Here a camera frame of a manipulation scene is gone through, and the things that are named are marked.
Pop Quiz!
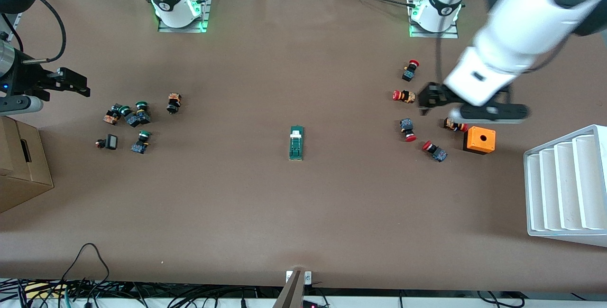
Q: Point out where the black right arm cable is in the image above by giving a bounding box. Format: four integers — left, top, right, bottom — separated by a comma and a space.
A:
0, 0, 67, 65

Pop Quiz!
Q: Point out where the brown cardboard box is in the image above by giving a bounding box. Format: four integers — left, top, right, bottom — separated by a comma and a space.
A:
0, 114, 54, 214

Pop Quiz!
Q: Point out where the aluminium right arm base plate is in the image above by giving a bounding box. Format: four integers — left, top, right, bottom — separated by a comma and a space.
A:
158, 0, 212, 33

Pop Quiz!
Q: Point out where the yellow tag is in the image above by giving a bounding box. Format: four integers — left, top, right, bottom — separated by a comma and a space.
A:
24, 283, 67, 299

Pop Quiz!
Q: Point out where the black looped cable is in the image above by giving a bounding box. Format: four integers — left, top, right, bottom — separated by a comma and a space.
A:
61, 243, 110, 299

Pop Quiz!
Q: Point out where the green load switch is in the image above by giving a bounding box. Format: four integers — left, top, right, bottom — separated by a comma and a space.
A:
289, 125, 305, 161

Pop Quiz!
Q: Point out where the black selector switch red tip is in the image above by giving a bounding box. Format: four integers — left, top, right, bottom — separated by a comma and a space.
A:
95, 134, 119, 151

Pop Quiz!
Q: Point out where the tangled black cable bundle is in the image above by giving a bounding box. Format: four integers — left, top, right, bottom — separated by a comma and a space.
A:
0, 277, 285, 308

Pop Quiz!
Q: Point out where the silver metal bracket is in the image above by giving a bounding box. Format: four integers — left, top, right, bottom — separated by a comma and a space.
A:
286, 271, 313, 286

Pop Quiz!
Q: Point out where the black curved cable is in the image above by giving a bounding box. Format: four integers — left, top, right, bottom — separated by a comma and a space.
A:
477, 290, 527, 308

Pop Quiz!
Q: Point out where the white ridged plastic tray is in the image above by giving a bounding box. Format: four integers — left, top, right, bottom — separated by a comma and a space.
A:
523, 124, 607, 248

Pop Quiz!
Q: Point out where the brown support beam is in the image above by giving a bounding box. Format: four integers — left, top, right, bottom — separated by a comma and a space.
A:
273, 270, 304, 308

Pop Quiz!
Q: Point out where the orange button enclosure box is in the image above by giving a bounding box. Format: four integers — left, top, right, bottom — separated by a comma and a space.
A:
463, 126, 497, 155

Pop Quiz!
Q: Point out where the red button blue contact block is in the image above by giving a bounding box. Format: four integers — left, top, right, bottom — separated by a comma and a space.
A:
399, 118, 417, 143
422, 140, 448, 163
402, 59, 420, 82

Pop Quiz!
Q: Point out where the aluminium left arm base plate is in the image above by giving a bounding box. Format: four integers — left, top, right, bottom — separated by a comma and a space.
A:
409, 0, 460, 39

